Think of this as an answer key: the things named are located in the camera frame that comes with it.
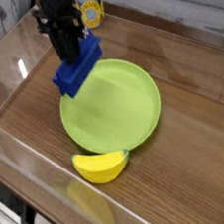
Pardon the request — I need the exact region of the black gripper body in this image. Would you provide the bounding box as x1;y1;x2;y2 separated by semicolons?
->
33;0;86;37

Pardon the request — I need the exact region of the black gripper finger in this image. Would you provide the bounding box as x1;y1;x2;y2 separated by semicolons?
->
49;24;88;63

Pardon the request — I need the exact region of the blue foam block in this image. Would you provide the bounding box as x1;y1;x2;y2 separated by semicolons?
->
53;30;103;98

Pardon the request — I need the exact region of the green plate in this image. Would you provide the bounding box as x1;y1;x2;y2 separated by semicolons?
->
59;58;162;154

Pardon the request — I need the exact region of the yellow toy banana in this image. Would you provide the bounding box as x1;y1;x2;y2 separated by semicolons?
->
71;150;130;184

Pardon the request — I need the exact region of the clear acrylic tray wall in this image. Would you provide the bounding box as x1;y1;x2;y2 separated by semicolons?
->
0;15;224;224

